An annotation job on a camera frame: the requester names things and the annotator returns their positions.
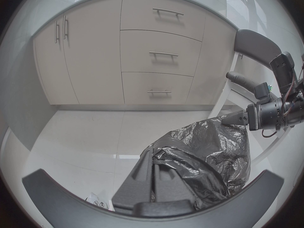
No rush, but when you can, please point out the grey padded chair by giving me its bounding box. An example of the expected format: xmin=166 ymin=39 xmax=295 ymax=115
xmin=207 ymin=29 xmax=296 ymax=162

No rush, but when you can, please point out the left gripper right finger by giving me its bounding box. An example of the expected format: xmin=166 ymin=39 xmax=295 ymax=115
xmin=152 ymin=163 xmax=197 ymax=209

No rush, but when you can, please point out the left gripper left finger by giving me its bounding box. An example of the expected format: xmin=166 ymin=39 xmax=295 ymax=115
xmin=112 ymin=148 xmax=154 ymax=210

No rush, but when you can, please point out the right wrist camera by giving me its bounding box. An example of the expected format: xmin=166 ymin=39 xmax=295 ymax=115
xmin=254 ymin=82 xmax=273 ymax=104

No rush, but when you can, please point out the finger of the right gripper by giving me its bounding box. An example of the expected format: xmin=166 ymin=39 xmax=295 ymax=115
xmin=220 ymin=111 xmax=250 ymax=128

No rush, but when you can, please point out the white printed wrapper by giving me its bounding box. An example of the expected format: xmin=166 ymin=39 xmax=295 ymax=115
xmin=85 ymin=191 xmax=112 ymax=210

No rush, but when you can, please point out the black plastic bag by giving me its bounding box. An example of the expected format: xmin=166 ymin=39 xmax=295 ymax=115
xmin=140 ymin=115 xmax=251 ymax=211

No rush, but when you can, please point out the beige cabinet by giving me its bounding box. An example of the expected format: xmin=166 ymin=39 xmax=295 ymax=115
xmin=30 ymin=0 xmax=240 ymax=110

